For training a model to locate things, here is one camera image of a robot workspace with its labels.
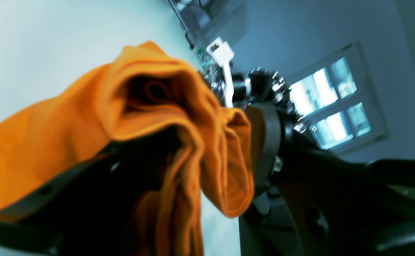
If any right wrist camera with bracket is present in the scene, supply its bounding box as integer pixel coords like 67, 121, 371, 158
206, 37, 235, 108

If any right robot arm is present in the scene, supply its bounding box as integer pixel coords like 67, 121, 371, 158
198, 37, 315, 136

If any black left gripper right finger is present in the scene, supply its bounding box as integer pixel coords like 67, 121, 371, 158
239, 104, 415, 256

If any window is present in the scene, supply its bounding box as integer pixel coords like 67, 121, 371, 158
287, 42, 388, 154

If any orange T-shirt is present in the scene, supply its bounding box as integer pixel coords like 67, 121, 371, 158
0, 42, 254, 256

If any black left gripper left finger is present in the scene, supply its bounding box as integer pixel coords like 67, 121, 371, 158
0, 142, 179, 256

